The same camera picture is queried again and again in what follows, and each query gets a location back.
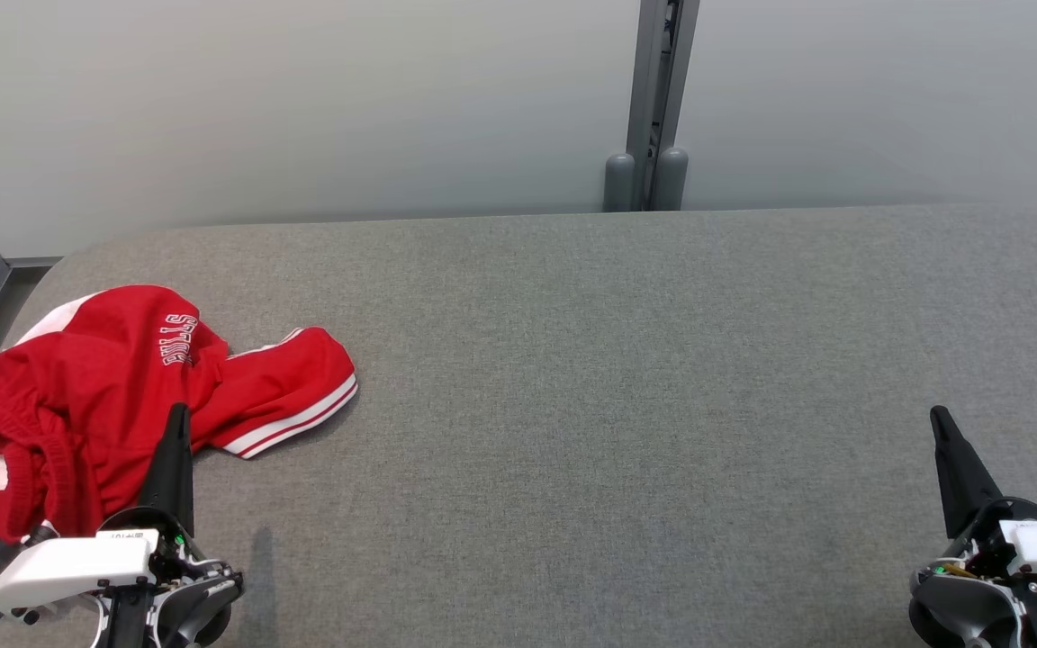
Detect grey cylindrical post foot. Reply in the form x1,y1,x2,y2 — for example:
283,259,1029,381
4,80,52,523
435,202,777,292
604,152,636,213
654,147,690,212

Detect red Bulls 23 shorts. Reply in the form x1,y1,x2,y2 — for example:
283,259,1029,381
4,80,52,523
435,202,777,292
0,284,231,550

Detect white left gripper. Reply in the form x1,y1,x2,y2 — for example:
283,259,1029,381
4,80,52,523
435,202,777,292
0,402,213,615

